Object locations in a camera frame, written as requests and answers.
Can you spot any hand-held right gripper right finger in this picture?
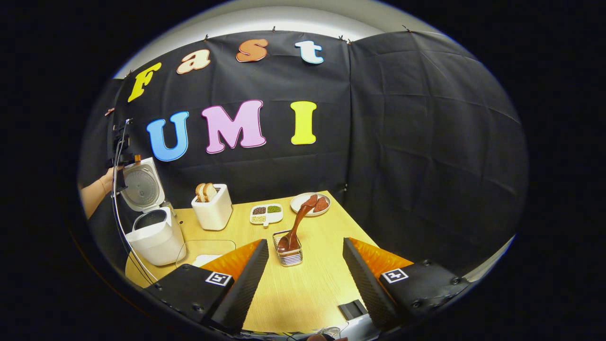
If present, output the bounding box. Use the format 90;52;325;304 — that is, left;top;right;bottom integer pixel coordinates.
343;237;472;331

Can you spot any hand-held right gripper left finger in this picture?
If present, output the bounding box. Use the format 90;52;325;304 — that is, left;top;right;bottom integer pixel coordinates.
144;239;269;334

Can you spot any white square rice dish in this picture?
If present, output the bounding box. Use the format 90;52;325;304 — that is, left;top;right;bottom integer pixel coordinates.
175;239;236;269

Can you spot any metal wire chopstick holder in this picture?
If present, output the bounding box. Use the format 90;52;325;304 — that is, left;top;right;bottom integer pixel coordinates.
273;230;303;267

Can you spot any brown wooden spoon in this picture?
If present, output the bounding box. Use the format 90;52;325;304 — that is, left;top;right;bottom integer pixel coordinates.
277;203;314;252

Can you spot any white rice cooker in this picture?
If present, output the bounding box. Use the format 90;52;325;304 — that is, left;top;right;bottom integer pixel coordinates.
119;157;187;267

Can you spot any white divided bean dish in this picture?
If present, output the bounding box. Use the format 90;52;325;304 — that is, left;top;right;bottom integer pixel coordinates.
250;203;284;227

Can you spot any white toaster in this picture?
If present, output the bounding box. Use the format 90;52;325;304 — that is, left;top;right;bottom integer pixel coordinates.
191;184;233;231

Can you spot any small white round plate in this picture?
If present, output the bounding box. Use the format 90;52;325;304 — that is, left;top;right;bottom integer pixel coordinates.
290;192;331;217

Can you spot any black backdrop cloth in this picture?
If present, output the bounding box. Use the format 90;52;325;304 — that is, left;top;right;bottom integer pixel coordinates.
78;31;528;280

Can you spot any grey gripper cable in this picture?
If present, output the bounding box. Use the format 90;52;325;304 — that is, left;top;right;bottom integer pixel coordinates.
111;121;160;285

